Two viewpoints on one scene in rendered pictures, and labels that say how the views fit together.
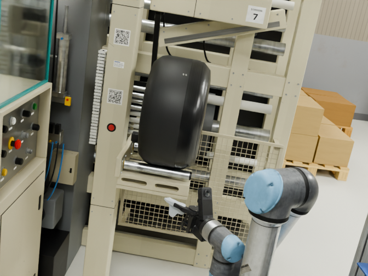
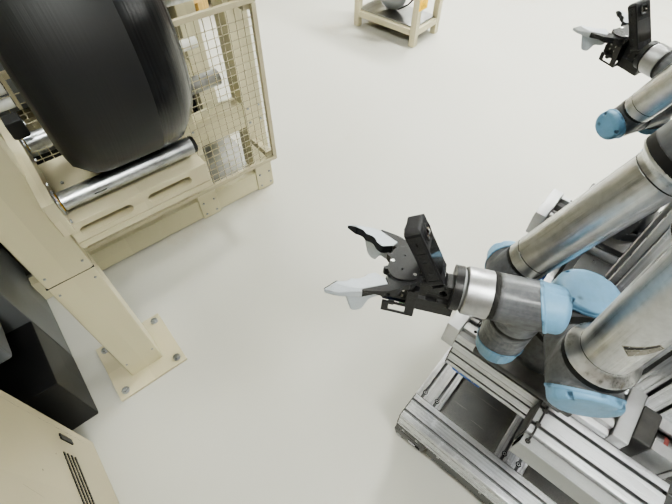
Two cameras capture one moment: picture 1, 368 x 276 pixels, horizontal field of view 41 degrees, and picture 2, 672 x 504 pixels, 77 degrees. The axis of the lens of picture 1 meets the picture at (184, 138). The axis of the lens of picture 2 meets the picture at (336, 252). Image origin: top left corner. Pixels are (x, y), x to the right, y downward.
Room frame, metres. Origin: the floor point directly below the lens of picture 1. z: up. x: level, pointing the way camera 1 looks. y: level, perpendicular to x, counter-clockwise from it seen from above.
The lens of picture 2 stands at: (1.33, 0.24, 1.59)
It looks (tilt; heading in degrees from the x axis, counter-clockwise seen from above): 52 degrees down; 319
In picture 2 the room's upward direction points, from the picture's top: straight up
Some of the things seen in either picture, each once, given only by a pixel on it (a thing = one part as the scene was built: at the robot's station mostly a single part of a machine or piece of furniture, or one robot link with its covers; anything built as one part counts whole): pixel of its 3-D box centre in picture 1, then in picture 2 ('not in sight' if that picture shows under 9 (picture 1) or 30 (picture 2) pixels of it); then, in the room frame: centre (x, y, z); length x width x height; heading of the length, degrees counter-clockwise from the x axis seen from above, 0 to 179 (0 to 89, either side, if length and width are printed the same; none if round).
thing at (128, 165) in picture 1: (156, 170); (129, 171); (2.25, 0.11, 0.90); 0.35 x 0.05 x 0.05; 89
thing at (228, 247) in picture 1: (226, 245); (525, 304); (1.39, -0.19, 1.04); 0.11 x 0.08 x 0.09; 34
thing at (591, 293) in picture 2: not in sight; (576, 308); (1.34, -0.38, 0.88); 0.13 x 0.12 x 0.14; 124
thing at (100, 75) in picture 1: (98, 97); not in sight; (2.35, 0.45, 1.19); 0.05 x 0.04 x 0.48; 179
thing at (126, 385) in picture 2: not in sight; (140, 353); (2.38, 0.36, 0.01); 0.27 x 0.27 x 0.02; 89
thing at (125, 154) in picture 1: (126, 154); (34, 173); (2.40, 0.29, 0.90); 0.40 x 0.03 x 0.10; 179
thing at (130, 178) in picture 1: (154, 181); (137, 192); (2.25, 0.11, 0.83); 0.36 x 0.09 x 0.06; 89
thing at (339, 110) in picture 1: (302, 108); not in sight; (7.25, -1.69, 0.24); 1.34 x 0.92 x 0.48; 98
